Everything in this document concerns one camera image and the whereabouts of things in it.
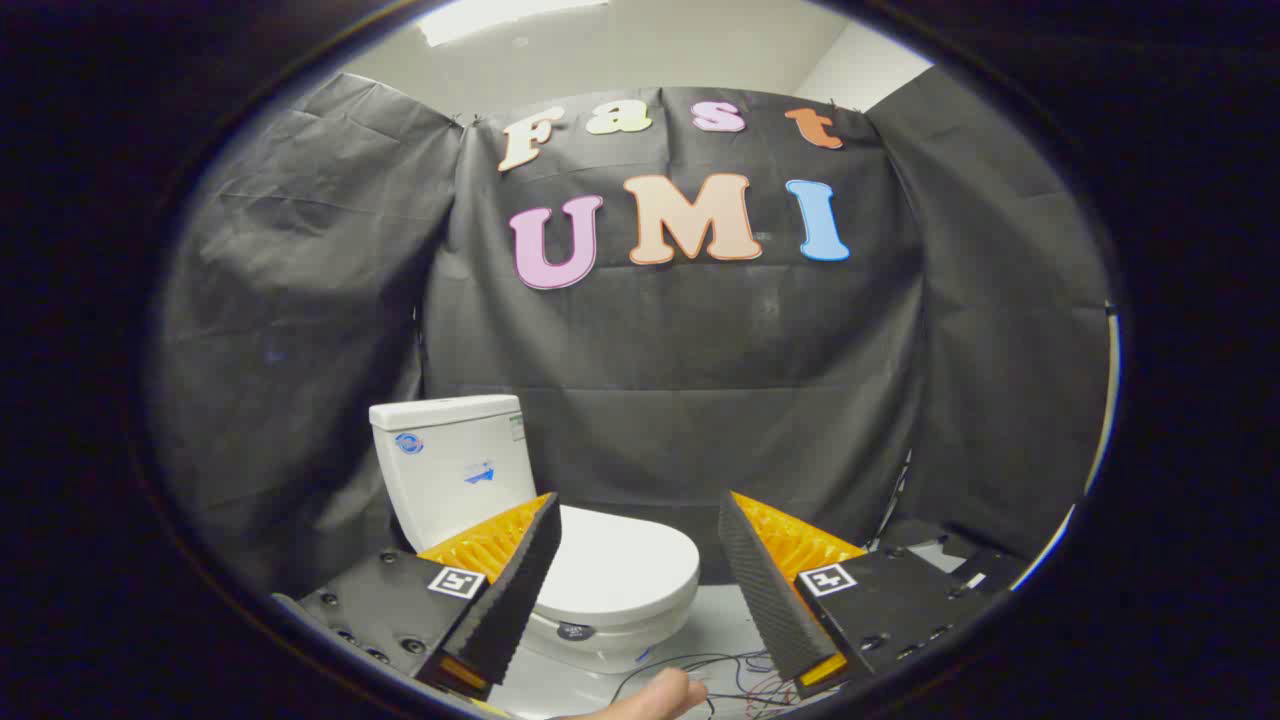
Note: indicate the black round lid knob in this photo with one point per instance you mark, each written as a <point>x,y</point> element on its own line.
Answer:
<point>575,631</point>

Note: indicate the black backdrop cloth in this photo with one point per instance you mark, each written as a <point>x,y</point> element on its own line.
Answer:
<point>700,350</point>

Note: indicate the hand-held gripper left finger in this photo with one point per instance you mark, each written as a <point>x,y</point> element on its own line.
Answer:
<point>520,580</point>

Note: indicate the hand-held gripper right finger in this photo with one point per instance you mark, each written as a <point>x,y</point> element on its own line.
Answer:
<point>765,590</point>

